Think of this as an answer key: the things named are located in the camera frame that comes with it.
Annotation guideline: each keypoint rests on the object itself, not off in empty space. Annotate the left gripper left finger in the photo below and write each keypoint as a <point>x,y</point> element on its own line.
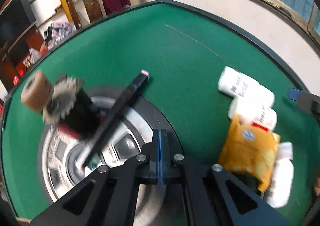
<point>123,195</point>

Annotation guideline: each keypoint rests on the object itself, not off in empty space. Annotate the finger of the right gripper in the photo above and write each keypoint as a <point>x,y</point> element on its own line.
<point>307,102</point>

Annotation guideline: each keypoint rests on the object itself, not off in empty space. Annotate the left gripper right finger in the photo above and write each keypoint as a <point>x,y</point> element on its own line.
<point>211,194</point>

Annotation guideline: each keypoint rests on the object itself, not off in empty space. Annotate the golden foil packet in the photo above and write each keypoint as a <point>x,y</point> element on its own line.
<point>250,149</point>

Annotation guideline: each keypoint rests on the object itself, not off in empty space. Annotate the white plastic bottle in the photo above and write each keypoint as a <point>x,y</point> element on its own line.
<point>278,193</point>

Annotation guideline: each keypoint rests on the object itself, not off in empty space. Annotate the white pill bottle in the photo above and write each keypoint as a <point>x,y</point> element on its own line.
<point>234,83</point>

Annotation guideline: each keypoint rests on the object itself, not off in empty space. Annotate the black marker pink cap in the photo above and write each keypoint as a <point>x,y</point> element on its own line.
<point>110,121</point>

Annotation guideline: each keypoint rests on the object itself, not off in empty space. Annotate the person hand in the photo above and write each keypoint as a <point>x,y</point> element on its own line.
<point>316,187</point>

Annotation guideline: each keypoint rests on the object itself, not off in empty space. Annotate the floral cloth pile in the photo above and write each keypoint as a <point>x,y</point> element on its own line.
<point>56,32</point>

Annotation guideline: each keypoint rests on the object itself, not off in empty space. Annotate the black television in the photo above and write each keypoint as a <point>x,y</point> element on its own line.
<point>16,17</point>

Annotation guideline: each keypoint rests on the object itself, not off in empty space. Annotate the wooden chair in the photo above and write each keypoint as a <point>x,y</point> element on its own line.
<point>92,8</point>

